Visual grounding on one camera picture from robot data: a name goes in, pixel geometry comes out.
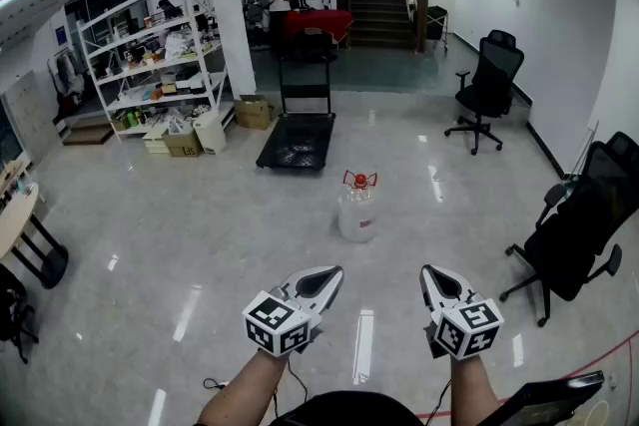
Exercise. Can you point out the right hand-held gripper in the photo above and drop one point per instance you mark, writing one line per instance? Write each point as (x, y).
(469, 329)

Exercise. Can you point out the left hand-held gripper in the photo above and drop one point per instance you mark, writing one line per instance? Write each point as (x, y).
(274, 324)

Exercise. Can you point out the black platform trolley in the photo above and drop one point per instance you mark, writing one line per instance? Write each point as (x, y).
(299, 142)

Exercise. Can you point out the person's left forearm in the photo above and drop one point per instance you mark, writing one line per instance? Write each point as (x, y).
(244, 389)

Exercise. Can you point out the person's right forearm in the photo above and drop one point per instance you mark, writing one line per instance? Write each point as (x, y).
(471, 384)

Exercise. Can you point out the person's black clothing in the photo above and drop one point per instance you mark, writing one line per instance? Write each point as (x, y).
(349, 409)

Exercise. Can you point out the black mesh office chair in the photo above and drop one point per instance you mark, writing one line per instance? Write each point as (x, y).
(574, 244)
(491, 80)

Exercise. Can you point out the black flat tablet case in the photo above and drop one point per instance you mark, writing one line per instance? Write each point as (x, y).
(544, 401)

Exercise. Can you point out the open brown cardboard box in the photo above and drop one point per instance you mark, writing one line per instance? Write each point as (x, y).
(252, 115)

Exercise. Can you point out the white plastic bin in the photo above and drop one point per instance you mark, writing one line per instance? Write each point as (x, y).
(209, 134)

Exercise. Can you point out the small brown cardboard box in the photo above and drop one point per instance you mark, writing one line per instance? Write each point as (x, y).
(184, 145)

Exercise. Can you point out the table with red cloth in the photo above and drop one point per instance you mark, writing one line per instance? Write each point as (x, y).
(317, 22)

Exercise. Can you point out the brown wooden platform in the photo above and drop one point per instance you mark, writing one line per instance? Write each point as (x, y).
(87, 132)

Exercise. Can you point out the white metal shelving rack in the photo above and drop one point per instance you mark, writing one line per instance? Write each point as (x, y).
(150, 65)

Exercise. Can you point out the black folded stand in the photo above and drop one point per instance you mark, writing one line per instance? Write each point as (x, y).
(15, 309)

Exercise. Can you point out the round wooden table black base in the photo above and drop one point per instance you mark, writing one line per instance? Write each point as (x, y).
(15, 224)

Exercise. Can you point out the coats on rack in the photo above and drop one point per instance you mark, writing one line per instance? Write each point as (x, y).
(67, 75)

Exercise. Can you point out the grey locker cabinet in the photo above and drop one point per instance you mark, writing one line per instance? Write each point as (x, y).
(30, 115)

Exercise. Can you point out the black bin on metal frame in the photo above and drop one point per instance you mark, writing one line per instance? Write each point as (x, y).
(437, 22)

